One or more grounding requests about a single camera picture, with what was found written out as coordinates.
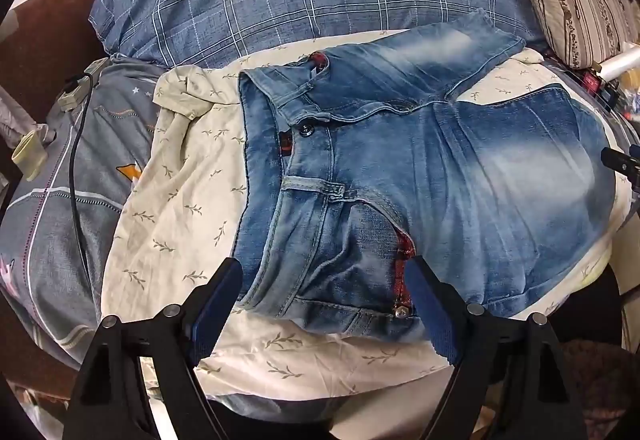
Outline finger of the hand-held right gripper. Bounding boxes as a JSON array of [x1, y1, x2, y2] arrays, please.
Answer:
[[600, 147, 640, 182]]

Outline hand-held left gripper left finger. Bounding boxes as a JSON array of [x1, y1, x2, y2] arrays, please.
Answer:
[[62, 257, 246, 440]]

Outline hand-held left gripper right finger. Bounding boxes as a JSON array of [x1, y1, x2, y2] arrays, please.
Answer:
[[402, 255, 588, 440]]

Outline blue denim pants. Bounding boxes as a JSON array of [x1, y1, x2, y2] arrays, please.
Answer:
[[234, 8, 618, 336]]

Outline small red packet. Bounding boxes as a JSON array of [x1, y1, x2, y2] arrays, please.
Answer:
[[579, 69, 602, 94]]

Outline white plastic tube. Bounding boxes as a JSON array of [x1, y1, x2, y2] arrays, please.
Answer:
[[597, 43, 640, 82]]

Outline cream leaf-print bed sheet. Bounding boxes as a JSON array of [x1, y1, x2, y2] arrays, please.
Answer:
[[100, 28, 633, 403]]

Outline striped beige pillow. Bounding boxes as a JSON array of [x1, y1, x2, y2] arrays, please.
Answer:
[[517, 0, 640, 71]]

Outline grey-blue star-print duvet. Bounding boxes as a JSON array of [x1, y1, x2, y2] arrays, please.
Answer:
[[0, 58, 168, 366]]

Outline brown headboard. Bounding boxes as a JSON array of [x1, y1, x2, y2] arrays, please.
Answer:
[[0, 0, 103, 121]]

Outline black cable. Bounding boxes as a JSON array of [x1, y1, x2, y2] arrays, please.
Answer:
[[69, 73, 108, 301]]

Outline beige fabric strap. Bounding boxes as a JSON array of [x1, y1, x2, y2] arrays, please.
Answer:
[[11, 129, 49, 181]]

